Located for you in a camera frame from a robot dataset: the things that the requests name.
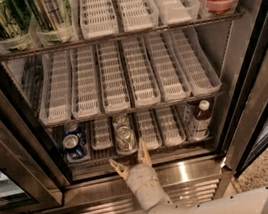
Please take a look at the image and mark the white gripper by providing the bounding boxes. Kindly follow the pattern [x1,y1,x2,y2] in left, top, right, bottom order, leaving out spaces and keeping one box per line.
[109,138,159,194]

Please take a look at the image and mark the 7up can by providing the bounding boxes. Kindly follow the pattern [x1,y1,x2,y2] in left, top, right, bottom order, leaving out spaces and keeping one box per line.
[115,125,136,154]
[113,113,130,127]

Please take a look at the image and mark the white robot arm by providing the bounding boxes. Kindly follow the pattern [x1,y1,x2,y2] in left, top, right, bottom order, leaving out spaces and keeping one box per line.
[109,141,268,214]

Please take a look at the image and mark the shelf empty tray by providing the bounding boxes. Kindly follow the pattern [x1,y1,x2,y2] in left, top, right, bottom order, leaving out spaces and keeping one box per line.
[155,106,186,147]
[135,111,162,150]
[90,118,113,150]

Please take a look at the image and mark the front blue pepsi can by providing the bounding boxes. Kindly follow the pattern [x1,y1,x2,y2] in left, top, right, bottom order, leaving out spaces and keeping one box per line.
[63,134,86,160]

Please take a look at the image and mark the blue pepsi can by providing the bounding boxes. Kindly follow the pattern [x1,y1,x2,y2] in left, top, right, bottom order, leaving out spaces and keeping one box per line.
[63,134,86,160]
[64,122,85,140]

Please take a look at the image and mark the rear blue pepsi can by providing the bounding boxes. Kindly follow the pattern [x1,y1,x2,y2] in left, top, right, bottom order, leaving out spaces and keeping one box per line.
[64,122,85,140]

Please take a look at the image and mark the stainless steel fridge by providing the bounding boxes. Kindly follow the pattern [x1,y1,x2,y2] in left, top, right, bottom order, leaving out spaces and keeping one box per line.
[0,0,241,214]

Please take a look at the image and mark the adjacent fridge glass door left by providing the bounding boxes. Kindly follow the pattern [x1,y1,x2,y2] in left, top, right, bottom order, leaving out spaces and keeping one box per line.
[0,120,62,214]

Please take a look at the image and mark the open fridge door right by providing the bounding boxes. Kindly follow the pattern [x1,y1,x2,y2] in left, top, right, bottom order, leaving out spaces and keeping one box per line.
[215,0,268,177]

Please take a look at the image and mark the right green tall can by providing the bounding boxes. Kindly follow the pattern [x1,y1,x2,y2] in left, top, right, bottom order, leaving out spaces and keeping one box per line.
[27,0,72,44]

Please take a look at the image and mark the green tall can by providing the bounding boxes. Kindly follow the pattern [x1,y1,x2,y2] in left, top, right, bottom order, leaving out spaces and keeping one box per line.
[0,0,35,54]
[27,0,72,44]

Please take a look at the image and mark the left green tall can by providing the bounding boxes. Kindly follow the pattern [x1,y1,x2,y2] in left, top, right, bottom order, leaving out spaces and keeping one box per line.
[0,0,35,54]

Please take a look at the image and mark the brown tea bottle white cap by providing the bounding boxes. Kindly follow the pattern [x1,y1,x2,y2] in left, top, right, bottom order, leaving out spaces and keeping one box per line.
[188,100,211,140]

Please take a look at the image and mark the bottom wire shelf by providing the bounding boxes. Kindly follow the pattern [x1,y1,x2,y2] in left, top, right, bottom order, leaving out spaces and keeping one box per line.
[68,136,213,170]

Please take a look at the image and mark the wire shelf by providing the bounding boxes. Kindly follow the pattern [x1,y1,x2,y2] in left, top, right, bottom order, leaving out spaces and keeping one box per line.
[68,136,213,170]
[41,91,226,128]
[0,11,246,61]

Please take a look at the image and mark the middle wire shelf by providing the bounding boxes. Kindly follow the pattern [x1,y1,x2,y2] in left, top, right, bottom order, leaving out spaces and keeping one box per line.
[41,91,226,128]

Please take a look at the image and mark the top wire shelf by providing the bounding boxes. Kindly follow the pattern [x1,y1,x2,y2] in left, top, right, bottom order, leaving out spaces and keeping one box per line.
[0,11,246,61]

